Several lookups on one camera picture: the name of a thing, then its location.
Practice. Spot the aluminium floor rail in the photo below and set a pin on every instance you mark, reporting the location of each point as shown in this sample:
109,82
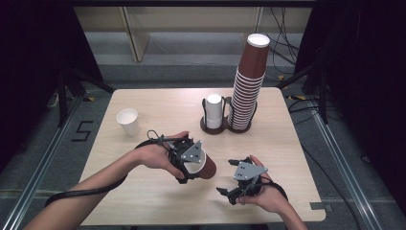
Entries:
346,169
41,159

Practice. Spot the person's left hand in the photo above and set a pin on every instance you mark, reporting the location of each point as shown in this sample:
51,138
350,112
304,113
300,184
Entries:
156,155

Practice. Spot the person's right hand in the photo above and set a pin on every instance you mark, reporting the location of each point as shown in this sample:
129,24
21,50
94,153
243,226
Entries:
271,196

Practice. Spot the dark brown double cup holder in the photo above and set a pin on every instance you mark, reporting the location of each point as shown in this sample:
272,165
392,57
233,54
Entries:
212,130

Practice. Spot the stack of white cups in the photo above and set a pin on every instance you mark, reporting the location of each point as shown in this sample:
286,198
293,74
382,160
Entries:
214,110

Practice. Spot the beige partition post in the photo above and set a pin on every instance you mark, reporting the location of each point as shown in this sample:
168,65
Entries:
135,35

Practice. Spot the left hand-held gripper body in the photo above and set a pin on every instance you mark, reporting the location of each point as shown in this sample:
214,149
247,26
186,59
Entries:
191,153

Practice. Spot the black metal stand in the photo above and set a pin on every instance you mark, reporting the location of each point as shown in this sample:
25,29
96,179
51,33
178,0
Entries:
316,86
68,92

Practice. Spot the brown paper cup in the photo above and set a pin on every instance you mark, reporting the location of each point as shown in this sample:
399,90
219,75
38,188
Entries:
209,167

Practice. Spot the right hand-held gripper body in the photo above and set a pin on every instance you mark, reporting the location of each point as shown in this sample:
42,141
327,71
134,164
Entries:
249,172

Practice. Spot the grey tape strip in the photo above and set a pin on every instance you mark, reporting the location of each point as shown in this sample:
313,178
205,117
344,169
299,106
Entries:
320,206

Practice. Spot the white paper cup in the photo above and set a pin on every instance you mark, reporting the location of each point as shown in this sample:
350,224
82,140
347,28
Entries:
128,123

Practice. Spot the stack of brown cups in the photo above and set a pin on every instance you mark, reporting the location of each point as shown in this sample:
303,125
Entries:
247,96

